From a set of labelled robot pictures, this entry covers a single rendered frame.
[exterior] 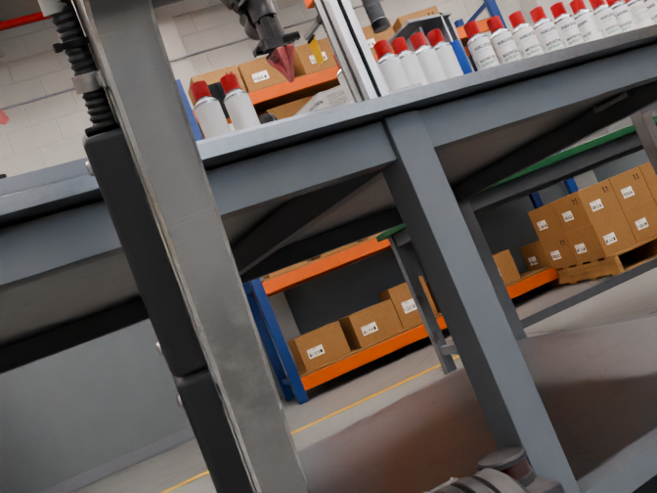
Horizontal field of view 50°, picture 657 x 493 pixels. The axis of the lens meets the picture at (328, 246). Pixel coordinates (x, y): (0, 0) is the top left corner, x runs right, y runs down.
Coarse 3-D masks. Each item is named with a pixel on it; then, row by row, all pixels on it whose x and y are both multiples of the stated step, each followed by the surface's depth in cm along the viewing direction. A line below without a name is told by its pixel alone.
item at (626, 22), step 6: (606, 0) 191; (612, 0) 189; (618, 0) 189; (612, 6) 189; (618, 6) 188; (624, 6) 188; (618, 12) 188; (624, 12) 188; (630, 12) 189; (618, 18) 189; (624, 18) 188; (630, 18) 188; (624, 24) 188; (630, 24) 188; (624, 30) 188
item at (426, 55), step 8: (416, 32) 158; (416, 40) 158; (424, 40) 158; (416, 48) 158; (424, 48) 157; (432, 48) 157; (416, 56) 158; (424, 56) 157; (432, 56) 157; (424, 64) 157; (432, 64) 156; (440, 64) 157; (424, 72) 157; (432, 72) 156; (440, 72) 156; (432, 80) 156; (440, 80) 156
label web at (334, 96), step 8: (336, 88) 166; (320, 96) 166; (328, 96) 166; (336, 96) 166; (344, 96) 166; (312, 104) 168; (320, 104) 166; (328, 104) 166; (336, 104) 166; (304, 112) 172
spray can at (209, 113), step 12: (192, 84) 134; (204, 84) 134; (204, 96) 134; (204, 108) 132; (216, 108) 133; (204, 120) 132; (216, 120) 132; (204, 132) 133; (216, 132) 132; (228, 132) 133
